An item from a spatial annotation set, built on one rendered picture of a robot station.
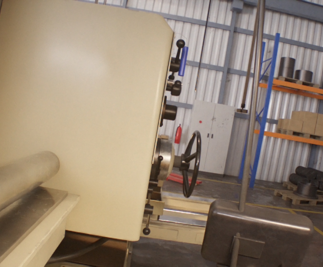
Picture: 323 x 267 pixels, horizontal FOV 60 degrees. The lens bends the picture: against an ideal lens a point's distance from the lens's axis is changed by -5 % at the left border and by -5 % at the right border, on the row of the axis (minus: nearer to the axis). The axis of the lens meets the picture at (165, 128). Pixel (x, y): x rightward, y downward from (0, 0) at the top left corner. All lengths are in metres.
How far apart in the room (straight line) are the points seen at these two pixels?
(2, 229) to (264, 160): 9.30
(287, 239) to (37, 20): 1.13
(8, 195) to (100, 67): 0.55
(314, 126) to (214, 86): 3.14
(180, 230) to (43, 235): 1.66
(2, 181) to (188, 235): 1.81
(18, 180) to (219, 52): 8.82
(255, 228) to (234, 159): 8.50
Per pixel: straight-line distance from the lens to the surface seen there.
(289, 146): 10.07
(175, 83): 1.26
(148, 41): 1.08
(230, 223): 0.98
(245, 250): 1.05
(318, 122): 8.98
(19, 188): 0.81
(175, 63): 1.18
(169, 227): 2.33
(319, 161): 10.62
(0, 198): 0.73
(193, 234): 2.37
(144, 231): 1.31
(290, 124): 8.58
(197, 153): 1.45
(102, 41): 1.10
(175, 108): 1.33
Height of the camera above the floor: 1.55
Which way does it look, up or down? 3 degrees down
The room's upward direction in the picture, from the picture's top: 10 degrees clockwise
